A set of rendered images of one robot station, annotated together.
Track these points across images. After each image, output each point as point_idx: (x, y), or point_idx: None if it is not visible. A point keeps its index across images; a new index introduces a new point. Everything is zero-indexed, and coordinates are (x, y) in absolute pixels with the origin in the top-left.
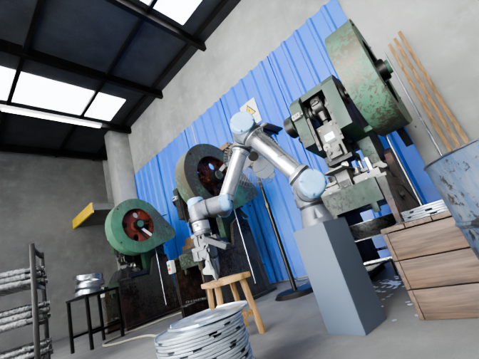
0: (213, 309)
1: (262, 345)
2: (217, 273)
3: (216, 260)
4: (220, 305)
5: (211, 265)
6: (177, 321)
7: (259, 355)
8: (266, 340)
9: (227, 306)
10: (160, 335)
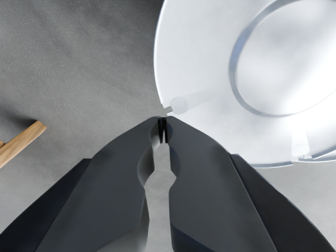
0: (176, 106)
1: (38, 37)
2: (153, 132)
3: (109, 223)
4: (158, 88)
5: (265, 184)
6: (258, 167)
7: (91, 22)
8: (5, 38)
9: (196, 36)
10: (331, 157)
